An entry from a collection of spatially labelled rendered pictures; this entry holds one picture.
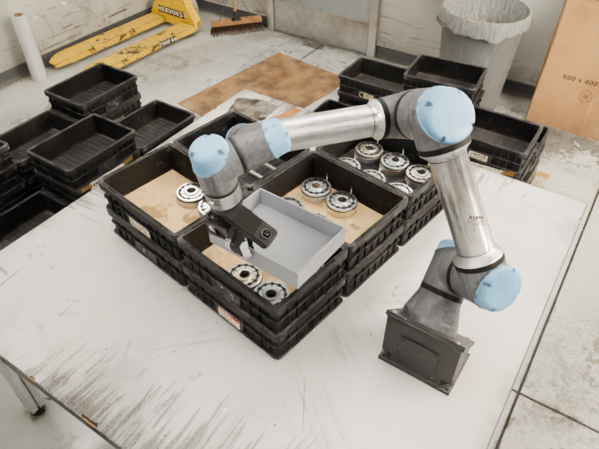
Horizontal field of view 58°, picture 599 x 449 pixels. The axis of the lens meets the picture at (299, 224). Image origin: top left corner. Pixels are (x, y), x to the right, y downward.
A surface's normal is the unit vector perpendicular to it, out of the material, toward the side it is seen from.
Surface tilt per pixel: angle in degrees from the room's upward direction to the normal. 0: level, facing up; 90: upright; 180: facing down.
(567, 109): 73
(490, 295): 68
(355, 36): 90
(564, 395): 0
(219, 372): 0
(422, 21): 90
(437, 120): 54
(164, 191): 0
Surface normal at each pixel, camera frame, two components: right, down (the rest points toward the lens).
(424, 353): -0.56, 0.55
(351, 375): 0.00, -0.74
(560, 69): -0.52, 0.37
